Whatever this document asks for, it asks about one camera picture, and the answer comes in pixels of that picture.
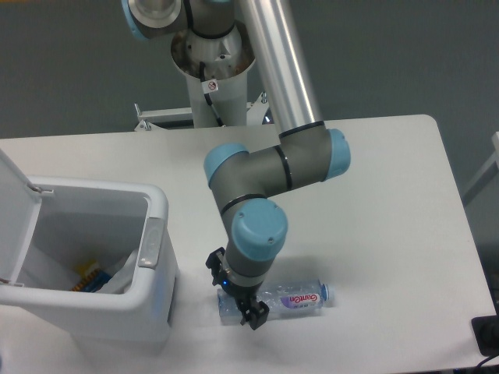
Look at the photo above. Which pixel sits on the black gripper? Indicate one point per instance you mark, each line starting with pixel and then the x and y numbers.
pixel 242 289

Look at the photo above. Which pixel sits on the clear plastic water bottle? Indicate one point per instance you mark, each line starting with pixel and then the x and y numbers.
pixel 285 300

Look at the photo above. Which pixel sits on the clear plastic bag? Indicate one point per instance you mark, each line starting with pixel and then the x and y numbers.
pixel 122 276

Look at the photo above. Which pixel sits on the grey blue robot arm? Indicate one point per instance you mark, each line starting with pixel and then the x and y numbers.
pixel 243 182

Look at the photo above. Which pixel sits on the colourful trash in can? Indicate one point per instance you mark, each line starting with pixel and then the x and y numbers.
pixel 93 278

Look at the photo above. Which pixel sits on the white trash can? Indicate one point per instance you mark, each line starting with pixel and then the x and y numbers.
pixel 81 220

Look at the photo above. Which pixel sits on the white trash can lid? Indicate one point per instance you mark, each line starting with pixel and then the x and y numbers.
pixel 20 207

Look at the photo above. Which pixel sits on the black device at edge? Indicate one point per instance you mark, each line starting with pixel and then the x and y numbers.
pixel 485 329

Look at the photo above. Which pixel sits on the white metal base frame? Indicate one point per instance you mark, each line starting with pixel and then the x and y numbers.
pixel 258 113

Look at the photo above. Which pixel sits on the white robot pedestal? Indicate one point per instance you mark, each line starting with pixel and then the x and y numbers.
pixel 218 85

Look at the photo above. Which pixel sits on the white frame at right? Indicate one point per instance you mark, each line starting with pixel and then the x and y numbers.
pixel 485 174

